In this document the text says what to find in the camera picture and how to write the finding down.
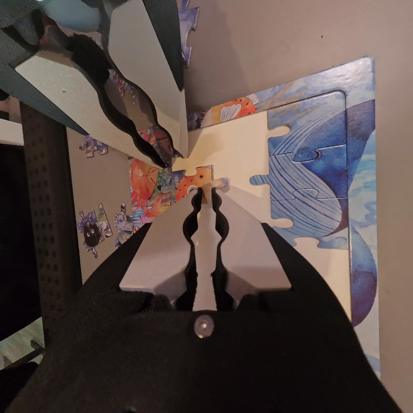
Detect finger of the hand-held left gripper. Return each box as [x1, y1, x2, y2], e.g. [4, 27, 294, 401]
[14, 52, 170, 169]
[109, 0, 190, 159]

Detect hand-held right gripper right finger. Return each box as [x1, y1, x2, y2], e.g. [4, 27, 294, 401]
[210, 188, 292, 311]

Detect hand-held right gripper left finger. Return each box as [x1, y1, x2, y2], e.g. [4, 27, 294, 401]
[119, 188, 199, 311]

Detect purple blue bubbly puzzle piece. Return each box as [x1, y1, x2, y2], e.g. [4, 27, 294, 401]
[178, 0, 201, 67]

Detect joined orange crab puzzle pieces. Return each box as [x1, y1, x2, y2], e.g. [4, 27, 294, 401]
[129, 127, 179, 217]

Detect orange pufferfish puzzle piece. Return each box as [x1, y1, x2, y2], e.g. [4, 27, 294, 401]
[176, 165, 230, 203]

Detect ocean jigsaw puzzle frame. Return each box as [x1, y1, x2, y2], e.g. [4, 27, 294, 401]
[127, 56, 382, 379]

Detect red coral striped puzzle piece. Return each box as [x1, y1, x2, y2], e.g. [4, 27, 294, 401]
[109, 69, 140, 104]

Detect black white spotted puzzle piece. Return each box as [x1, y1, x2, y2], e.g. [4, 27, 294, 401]
[114, 203, 135, 249]

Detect green grey urchin-spine puzzle piece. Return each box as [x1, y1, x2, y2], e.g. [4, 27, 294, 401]
[97, 203, 114, 237]

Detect purple orange fish puzzle piece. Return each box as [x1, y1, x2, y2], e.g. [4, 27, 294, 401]
[79, 136, 108, 159]

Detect black urchin eye puzzle piece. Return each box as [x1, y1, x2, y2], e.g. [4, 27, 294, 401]
[77, 209, 107, 259]

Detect joined blue whale puzzle pieces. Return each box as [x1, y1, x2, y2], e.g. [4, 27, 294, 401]
[250, 92, 351, 250]

